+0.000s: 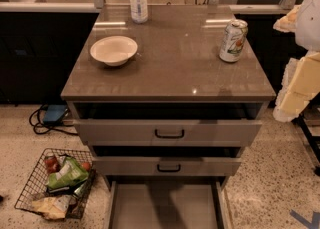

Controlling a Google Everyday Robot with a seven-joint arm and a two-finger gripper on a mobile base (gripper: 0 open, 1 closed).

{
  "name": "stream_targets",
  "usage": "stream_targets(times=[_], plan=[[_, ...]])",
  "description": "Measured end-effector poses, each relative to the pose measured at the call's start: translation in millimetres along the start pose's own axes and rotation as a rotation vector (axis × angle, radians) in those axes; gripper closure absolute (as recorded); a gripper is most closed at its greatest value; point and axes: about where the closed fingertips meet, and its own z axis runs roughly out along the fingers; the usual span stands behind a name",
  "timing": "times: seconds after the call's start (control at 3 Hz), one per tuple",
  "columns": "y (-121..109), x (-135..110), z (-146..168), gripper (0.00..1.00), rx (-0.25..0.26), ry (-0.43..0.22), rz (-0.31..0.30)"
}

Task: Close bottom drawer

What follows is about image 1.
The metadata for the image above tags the grey middle drawer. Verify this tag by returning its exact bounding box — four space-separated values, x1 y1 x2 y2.
93 146 241 176

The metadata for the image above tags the blue floor tape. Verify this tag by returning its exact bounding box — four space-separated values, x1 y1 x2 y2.
290 210 320 229

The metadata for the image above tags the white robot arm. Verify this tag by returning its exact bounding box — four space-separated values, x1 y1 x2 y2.
273 0 320 122

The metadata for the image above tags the grey drawer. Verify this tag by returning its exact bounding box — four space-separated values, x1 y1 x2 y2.
104 180 229 229
75 103 261 147
93 146 241 176

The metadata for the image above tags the blue power box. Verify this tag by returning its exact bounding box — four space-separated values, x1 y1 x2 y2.
43 105 68 125

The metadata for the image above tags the white green soda can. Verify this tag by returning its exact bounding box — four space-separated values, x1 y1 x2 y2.
219 19 248 63

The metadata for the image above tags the black wire basket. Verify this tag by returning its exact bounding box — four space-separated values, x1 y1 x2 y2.
15 148 96 219

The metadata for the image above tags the grey bottom drawer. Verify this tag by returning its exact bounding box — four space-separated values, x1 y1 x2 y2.
104 180 229 229

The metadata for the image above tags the grey top drawer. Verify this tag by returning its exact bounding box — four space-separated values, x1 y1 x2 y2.
75 103 261 147

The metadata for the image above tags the grey drawer cabinet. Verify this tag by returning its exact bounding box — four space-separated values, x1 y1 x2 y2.
60 4 277 229

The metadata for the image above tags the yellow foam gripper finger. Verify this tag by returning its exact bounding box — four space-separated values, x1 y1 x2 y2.
273 5 300 33
273 51 320 122

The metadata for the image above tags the yellow snack bag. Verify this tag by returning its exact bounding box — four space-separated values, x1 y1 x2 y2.
31 195 71 220

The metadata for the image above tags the green chip bag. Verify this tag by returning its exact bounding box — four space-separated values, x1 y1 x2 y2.
47 156 89 190

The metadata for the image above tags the black metal stand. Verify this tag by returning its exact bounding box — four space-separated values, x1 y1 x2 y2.
295 105 320 176

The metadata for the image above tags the white ceramic bowl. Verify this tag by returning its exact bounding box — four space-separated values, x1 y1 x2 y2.
90 36 138 67

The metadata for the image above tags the black floor cable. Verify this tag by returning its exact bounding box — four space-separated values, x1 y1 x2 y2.
28 104 79 137

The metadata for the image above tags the red apple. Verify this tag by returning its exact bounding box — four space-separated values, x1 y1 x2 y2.
81 162 91 172

